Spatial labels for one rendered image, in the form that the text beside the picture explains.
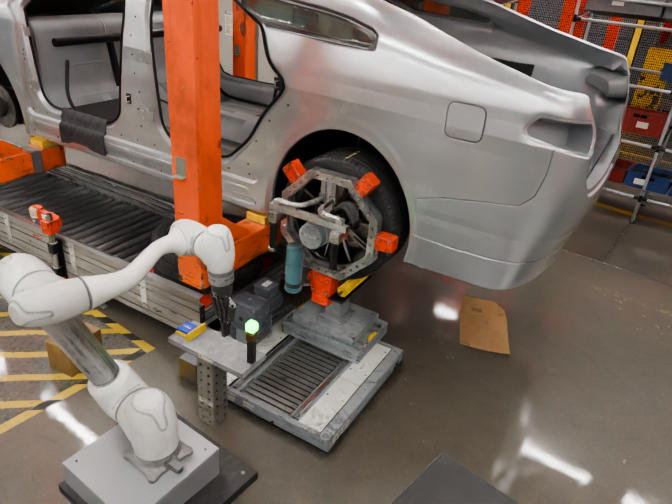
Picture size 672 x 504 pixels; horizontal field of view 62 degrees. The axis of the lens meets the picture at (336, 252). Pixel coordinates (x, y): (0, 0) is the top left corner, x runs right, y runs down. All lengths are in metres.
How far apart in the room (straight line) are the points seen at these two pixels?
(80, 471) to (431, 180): 1.78
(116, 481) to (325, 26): 2.03
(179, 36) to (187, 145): 0.45
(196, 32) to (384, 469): 2.04
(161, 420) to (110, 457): 0.31
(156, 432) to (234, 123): 2.63
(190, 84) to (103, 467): 1.50
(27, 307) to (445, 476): 1.55
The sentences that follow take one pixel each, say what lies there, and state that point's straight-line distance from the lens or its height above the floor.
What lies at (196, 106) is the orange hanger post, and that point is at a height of 1.43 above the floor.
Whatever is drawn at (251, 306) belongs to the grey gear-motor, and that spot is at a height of 0.40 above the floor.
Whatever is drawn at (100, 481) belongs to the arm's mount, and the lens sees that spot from 2.19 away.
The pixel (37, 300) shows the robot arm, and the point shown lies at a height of 1.19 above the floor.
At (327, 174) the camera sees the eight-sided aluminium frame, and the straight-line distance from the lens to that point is 2.67.
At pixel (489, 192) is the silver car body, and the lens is 2.47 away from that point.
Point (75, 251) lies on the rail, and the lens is 3.73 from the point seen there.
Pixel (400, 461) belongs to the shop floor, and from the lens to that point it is 2.78.
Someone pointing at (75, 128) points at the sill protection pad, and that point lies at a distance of 4.10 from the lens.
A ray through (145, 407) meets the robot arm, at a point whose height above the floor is 0.69.
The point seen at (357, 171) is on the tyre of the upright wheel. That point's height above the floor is 1.14.
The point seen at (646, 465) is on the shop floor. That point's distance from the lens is 3.23.
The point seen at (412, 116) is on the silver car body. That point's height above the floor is 1.45.
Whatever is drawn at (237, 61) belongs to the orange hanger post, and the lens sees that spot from 5.90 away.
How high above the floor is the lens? 2.04
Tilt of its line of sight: 28 degrees down
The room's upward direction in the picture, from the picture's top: 5 degrees clockwise
